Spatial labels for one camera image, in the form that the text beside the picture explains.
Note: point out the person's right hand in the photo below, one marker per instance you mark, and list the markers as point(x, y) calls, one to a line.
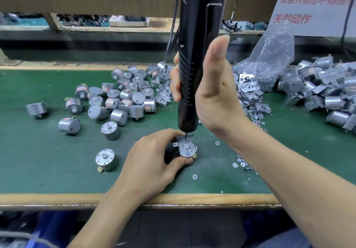
point(220, 100)

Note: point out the person's left hand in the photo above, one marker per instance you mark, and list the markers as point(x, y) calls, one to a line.
point(147, 170)

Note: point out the pile of metal brackets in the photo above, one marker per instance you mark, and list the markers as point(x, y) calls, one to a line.
point(249, 86)

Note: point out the silver round motor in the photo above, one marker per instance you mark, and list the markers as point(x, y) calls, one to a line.
point(189, 151)

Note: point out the silver metal bracket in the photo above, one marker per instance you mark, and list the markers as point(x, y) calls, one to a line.
point(186, 144)

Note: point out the pile of silver motors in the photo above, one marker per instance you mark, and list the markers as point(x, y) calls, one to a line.
point(111, 106)

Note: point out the black electric screwdriver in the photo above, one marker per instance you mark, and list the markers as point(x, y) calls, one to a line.
point(200, 11)

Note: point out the pile of assembled motors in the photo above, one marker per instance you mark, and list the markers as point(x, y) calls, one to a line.
point(325, 86)

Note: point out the person's right forearm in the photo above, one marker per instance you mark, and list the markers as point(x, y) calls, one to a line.
point(300, 192)

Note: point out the person's left forearm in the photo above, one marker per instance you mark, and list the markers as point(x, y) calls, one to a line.
point(111, 220)

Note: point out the scatter of small silver screws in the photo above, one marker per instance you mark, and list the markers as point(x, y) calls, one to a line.
point(242, 164)

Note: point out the small clear plastic bag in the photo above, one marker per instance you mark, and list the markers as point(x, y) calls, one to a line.
point(270, 53)

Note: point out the blue plastic bin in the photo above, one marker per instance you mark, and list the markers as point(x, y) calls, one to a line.
point(55, 228)

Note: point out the green bench mat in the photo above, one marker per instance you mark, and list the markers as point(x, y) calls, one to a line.
point(22, 172)

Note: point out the white paper sign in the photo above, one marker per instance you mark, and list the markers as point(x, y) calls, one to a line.
point(322, 3)

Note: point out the grey blue trousers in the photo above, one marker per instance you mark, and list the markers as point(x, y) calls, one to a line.
point(300, 239)

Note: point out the slanted wooden post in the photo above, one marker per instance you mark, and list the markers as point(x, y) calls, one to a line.
point(6, 58)

